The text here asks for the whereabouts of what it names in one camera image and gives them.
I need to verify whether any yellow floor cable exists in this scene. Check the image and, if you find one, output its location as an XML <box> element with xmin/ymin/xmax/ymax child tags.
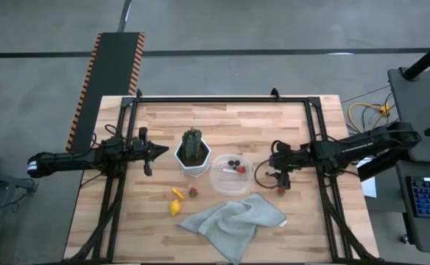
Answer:
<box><xmin>348</xmin><ymin>102</ymin><xmax>392</xmax><ymax>134</ymax></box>

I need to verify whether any black hazard striped ramp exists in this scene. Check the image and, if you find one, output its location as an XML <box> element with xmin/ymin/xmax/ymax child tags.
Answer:
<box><xmin>65</xmin><ymin>32</ymin><xmax>146</xmax><ymax>154</ymax></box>

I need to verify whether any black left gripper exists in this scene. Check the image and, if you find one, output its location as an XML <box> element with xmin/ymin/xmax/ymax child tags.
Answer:
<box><xmin>132</xmin><ymin>139</ymin><xmax>170</xmax><ymax>177</ymax></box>

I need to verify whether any green column cactus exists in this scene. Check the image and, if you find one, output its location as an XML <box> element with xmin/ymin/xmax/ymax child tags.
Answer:
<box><xmin>181</xmin><ymin>127</ymin><xmax>203</xmax><ymax>158</ymax></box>

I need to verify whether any white paper sheet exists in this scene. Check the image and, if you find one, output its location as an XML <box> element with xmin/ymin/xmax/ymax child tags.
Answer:
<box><xmin>359</xmin><ymin>157</ymin><xmax>378</xmax><ymax>199</ymax></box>

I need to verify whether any yellow lemon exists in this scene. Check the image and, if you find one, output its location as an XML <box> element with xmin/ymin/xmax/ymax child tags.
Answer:
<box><xmin>169</xmin><ymin>199</ymin><xmax>182</xmax><ymax>217</ymax></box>

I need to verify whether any grey equipment cart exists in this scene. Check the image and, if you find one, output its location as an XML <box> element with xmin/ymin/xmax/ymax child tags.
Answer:
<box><xmin>387</xmin><ymin>67</ymin><xmax>430</xmax><ymax>165</ymax></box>

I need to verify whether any grey side table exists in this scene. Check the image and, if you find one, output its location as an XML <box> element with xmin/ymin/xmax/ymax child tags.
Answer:
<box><xmin>395</xmin><ymin>160</ymin><xmax>430</xmax><ymax>255</ymax></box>

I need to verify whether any grey waffle dish towel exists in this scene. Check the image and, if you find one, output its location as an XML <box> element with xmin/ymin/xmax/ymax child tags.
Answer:
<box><xmin>177</xmin><ymin>192</ymin><xmax>288</xmax><ymax>265</ymax></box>

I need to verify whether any black aluminium table frame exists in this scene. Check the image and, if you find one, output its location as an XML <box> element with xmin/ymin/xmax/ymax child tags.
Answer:
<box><xmin>62</xmin><ymin>88</ymin><xmax>380</xmax><ymax>265</ymax></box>

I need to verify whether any white hexagonal plant pot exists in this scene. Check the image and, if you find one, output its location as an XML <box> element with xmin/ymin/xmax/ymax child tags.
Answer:
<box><xmin>174</xmin><ymin>138</ymin><xmax>212</xmax><ymax>178</ymax></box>

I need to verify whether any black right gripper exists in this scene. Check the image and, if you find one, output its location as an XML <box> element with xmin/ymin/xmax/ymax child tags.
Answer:
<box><xmin>268</xmin><ymin>139</ymin><xmax>311</xmax><ymax>190</ymax></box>

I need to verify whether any clear plastic tupperware container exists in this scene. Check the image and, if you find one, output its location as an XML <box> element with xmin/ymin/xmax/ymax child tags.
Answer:
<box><xmin>209</xmin><ymin>153</ymin><xmax>254</xmax><ymax>197</ymax></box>

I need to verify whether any black diagonal pole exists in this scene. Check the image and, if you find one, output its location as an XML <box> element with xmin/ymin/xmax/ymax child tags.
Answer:
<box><xmin>401</xmin><ymin>34</ymin><xmax>430</xmax><ymax>81</ymax></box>

